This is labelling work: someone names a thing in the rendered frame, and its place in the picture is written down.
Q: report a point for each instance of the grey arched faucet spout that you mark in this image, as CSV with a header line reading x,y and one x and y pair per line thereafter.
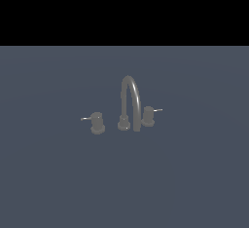
x,y
124,121

